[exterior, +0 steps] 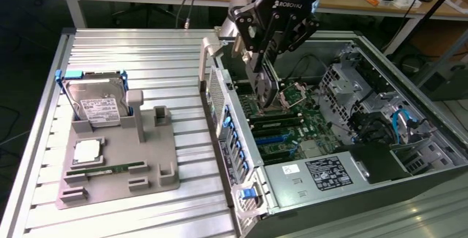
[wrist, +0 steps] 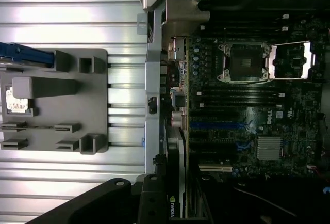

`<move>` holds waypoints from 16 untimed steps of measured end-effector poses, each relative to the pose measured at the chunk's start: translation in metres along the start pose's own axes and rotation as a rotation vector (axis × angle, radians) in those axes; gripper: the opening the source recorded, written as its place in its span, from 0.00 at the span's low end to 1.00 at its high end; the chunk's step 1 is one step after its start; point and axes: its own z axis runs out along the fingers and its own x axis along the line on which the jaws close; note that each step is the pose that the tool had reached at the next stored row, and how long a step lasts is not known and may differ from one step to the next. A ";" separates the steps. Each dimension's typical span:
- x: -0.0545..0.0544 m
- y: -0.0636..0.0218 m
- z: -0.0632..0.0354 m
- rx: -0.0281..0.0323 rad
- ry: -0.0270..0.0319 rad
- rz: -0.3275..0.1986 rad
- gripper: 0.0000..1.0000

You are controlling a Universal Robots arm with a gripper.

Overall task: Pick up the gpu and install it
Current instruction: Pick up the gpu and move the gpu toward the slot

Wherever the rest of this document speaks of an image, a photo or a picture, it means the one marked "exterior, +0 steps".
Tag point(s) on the metal socket cover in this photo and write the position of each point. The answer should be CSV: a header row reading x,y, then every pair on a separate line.
x,y
293,95

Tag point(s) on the silver CPU chip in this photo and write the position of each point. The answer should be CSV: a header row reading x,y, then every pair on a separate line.
x,y
87,152

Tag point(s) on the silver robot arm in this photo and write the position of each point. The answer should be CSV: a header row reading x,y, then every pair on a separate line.
x,y
237,2

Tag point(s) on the silver disk bay cage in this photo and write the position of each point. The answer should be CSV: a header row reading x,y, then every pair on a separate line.
x,y
340,84

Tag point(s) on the small orange box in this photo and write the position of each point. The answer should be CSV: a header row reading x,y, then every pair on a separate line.
x,y
371,0

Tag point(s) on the blue expansion slot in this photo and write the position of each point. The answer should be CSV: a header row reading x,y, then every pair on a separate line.
x,y
271,140

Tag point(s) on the hard disk with blue caddy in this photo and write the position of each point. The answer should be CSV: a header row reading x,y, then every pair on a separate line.
x,y
99,103

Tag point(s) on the white plastic part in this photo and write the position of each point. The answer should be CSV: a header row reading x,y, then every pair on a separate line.
x,y
399,0

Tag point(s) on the black graphics card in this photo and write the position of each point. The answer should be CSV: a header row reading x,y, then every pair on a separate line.
x,y
264,84

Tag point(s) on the blue slot retainer clips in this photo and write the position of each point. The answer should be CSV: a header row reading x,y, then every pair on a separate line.
x,y
241,154

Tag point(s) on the CPU socket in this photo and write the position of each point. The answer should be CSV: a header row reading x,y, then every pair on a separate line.
x,y
271,111

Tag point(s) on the grey printed corner clamp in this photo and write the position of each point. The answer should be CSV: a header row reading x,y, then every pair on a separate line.
x,y
212,44

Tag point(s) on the grey power supply unit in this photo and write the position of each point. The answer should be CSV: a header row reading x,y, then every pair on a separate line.
x,y
292,188

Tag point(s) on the green motherboard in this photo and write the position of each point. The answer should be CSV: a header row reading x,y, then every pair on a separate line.
x,y
313,128

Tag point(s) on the black computer tower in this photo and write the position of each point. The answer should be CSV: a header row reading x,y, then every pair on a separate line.
x,y
449,84

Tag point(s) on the grey printed parts rack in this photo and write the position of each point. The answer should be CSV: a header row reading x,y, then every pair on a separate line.
x,y
116,150

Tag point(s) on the open PC case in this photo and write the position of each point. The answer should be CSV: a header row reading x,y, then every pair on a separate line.
x,y
420,199

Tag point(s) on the green RAM stick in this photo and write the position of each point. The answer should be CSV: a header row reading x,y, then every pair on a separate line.
x,y
105,170

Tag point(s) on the black RAM stick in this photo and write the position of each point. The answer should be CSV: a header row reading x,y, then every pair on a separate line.
x,y
277,123

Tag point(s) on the black slanted pole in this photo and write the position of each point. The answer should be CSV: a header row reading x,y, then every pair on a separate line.
x,y
431,10

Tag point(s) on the blue case latch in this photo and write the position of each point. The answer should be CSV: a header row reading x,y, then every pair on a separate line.
x,y
245,194

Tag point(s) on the black air shroud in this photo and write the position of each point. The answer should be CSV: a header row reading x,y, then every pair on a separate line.
x,y
380,164

